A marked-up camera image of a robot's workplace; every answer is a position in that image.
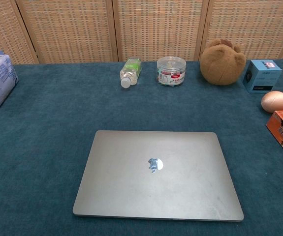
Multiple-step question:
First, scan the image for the silver laptop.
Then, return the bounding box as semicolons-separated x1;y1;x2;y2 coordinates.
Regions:
72;130;245;223

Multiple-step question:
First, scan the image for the plastic water bottle green label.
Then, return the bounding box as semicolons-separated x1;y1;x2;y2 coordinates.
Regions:
120;58;142;89

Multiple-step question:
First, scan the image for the clear round plastic jar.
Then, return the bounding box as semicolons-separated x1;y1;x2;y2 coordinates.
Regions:
157;56;187;87

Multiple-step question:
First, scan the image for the woven wooden folding screen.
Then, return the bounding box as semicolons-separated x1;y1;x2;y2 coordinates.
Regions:
0;0;283;65

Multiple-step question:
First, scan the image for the brown plush bear toy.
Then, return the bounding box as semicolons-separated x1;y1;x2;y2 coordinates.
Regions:
200;38;247;86

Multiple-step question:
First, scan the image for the small blue cardboard box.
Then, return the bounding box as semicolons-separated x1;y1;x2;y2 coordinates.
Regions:
242;59;283;94

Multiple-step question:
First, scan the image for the pink beige ball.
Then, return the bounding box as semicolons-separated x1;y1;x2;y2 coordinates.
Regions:
261;90;283;114

